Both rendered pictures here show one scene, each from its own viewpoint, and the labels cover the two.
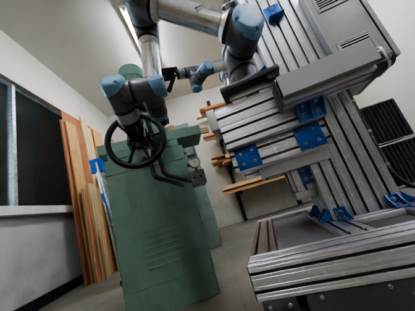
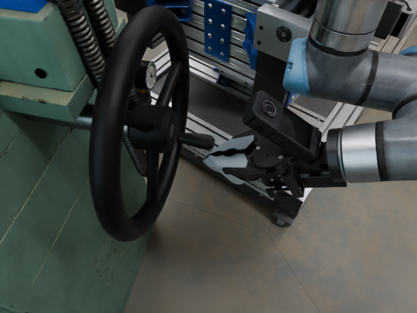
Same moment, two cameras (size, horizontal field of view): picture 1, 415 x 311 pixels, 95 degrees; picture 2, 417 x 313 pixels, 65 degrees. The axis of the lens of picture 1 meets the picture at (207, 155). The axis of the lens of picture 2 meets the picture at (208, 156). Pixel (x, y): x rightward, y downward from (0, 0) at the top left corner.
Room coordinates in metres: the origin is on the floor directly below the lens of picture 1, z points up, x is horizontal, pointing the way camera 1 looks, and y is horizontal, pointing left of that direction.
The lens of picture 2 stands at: (0.68, 0.54, 1.13)
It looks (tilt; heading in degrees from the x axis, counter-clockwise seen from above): 54 degrees down; 293
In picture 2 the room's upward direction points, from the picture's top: straight up
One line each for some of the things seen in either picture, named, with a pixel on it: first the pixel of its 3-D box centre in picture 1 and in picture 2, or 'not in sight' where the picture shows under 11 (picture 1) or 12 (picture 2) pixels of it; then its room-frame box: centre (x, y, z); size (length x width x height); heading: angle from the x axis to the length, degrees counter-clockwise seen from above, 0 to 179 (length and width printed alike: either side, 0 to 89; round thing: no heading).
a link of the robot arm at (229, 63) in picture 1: (238, 58); not in sight; (0.72, -0.25, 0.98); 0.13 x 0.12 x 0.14; 7
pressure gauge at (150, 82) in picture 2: (194, 164); (144, 78); (1.03, 0.08, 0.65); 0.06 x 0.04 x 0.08; 101
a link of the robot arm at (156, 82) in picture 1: (150, 91); (409, 86); (0.56, 0.13, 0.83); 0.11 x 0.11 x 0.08; 7
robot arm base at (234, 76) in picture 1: (246, 81); not in sight; (0.72, -0.25, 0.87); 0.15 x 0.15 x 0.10
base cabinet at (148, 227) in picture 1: (165, 228); (8, 213); (1.31, 0.40, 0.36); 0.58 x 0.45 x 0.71; 11
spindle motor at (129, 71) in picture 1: (134, 89); not in sight; (1.19, 0.37, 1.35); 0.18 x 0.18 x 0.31
